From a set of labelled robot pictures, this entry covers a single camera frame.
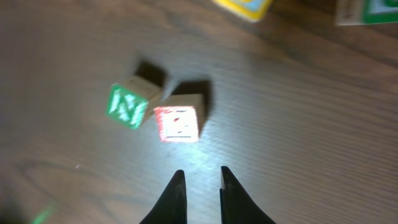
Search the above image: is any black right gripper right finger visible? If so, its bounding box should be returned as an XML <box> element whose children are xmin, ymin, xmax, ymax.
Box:
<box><xmin>220</xmin><ymin>166</ymin><xmax>276</xmax><ymax>224</ymax></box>

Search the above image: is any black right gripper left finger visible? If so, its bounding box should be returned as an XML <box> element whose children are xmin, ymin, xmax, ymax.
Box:
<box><xmin>140</xmin><ymin>170</ymin><xmax>187</xmax><ymax>224</ymax></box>

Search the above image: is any red letter E block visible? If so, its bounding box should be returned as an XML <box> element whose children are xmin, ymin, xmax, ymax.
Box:
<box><xmin>154</xmin><ymin>94</ymin><xmax>205</xmax><ymax>142</ymax></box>

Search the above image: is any green letter N block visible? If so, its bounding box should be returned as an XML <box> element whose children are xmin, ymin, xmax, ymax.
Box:
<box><xmin>106</xmin><ymin>76</ymin><xmax>162</xmax><ymax>129</ymax></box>

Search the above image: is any yellow letter S block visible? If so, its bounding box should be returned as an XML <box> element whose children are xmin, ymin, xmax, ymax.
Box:
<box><xmin>213</xmin><ymin>0</ymin><xmax>274</xmax><ymax>22</ymax></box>

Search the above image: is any green letter B block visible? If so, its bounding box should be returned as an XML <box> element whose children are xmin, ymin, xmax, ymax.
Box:
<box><xmin>336</xmin><ymin>0</ymin><xmax>397</xmax><ymax>26</ymax></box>

